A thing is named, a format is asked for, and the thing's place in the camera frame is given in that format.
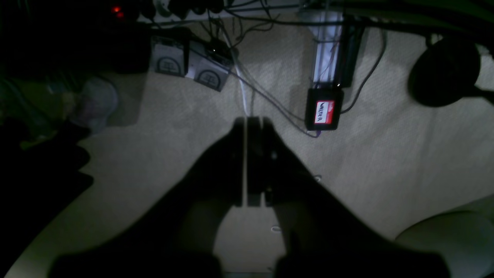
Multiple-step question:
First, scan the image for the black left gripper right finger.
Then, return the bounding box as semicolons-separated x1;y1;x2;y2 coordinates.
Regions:
247;117;450;278

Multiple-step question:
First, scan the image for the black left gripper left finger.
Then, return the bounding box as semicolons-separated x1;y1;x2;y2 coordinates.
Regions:
51;118;245;278

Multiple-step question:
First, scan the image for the black box red label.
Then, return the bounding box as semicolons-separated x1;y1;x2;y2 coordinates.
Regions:
304;88;344;131

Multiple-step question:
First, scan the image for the grey power adapter brick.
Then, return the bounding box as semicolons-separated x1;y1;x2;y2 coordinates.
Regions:
149;36;189;77

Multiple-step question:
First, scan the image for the black round chair base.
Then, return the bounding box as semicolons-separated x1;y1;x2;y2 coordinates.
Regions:
408;37;494;108

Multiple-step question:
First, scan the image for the aluminium table leg profile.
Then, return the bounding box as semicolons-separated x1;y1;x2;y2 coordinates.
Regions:
298;10;343;88

